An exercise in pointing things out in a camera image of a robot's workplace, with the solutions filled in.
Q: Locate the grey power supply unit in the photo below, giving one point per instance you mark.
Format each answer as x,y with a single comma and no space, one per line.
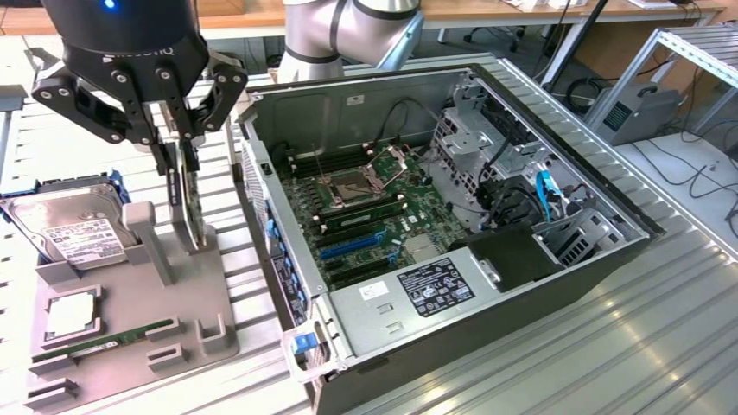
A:
369,320

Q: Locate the metal socket cover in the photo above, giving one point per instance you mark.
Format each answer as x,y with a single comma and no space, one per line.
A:
394,151

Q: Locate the silver chipset heat sink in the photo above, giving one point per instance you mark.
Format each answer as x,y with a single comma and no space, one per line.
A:
423,248

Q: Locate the black office chair base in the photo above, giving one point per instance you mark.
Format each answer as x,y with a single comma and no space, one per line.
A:
516,32

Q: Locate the green RAM stick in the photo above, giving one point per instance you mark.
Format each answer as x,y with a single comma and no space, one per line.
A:
105,343

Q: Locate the light blue slot latch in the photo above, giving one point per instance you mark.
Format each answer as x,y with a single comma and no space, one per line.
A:
281,250

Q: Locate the metal disk bay cage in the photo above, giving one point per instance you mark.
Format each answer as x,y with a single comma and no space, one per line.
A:
458,203

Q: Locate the grey parts rack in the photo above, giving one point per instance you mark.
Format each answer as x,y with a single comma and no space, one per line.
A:
133,302

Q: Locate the black plastic shroud box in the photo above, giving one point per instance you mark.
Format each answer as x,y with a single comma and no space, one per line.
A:
513,259

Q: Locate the silver CPU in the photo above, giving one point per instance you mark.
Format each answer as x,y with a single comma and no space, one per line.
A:
70,313

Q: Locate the RAM stick with white label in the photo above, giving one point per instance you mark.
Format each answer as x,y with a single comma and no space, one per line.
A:
358,218

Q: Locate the green motherboard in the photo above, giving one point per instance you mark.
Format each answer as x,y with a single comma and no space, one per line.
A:
430,222

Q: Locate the silver hard disk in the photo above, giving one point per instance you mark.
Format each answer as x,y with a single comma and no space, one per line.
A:
75,233

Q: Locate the blue expansion slot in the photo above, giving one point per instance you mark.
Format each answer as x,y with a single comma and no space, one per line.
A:
351,245

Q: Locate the graphics card with metal bracket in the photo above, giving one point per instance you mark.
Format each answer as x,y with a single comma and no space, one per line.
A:
187,207

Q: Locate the aluminium frame rack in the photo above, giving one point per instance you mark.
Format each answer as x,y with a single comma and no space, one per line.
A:
692,43

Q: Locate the hard drive in blue caddy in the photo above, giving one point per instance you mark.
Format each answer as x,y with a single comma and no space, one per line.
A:
18,188

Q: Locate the wooden desk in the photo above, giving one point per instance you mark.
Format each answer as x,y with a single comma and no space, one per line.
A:
622,13
23,21

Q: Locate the blue slot clip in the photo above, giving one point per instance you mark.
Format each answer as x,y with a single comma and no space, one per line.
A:
269,229
294,279
301,299

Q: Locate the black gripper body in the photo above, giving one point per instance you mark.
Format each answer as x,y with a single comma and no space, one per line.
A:
133,39

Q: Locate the open black PC case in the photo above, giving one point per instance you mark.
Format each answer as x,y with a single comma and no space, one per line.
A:
520,328

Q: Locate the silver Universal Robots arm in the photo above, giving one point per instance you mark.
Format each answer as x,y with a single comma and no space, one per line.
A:
323,34

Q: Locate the CPU socket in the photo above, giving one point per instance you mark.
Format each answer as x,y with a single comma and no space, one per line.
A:
351,188

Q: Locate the thin locking lever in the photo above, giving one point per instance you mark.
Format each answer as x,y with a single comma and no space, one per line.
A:
319,164

